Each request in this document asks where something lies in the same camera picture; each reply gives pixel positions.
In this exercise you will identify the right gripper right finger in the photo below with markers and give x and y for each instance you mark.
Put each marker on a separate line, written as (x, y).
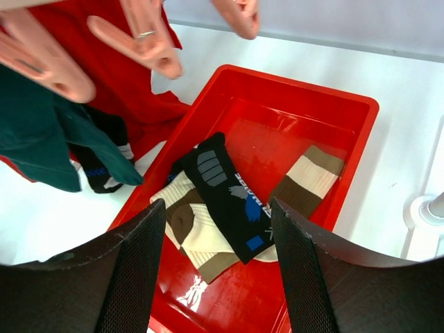
(333, 285)

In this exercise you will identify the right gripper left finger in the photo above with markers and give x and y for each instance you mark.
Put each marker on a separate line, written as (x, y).
(104, 285)

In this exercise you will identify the black sports sock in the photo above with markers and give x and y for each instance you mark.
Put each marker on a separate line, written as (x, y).
(242, 218)
(100, 161)

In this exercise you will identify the teal christmas sock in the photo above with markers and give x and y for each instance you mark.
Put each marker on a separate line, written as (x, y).
(37, 127)

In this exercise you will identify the pink round clip hanger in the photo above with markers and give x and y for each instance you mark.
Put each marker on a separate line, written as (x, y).
(29, 49)

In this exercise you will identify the metal clothes rack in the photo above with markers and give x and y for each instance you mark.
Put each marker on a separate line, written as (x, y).
(423, 216)

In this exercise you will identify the red plastic tray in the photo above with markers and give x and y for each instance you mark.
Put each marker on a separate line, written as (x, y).
(268, 122)

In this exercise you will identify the red hanging cloth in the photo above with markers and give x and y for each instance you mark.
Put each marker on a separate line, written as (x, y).
(123, 87)

